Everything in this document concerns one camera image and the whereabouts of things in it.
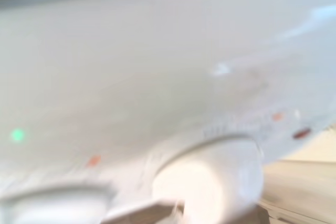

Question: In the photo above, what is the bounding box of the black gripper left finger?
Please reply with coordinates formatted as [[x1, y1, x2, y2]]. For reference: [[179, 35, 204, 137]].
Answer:
[[101, 199, 185, 224]]

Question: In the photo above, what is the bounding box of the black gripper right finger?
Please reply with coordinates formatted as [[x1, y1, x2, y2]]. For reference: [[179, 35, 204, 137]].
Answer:
[[255, 206, 271, 224]]

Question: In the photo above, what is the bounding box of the white electric stove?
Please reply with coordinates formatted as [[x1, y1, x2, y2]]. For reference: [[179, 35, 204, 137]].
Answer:
[[0, 0, 336, 224]]

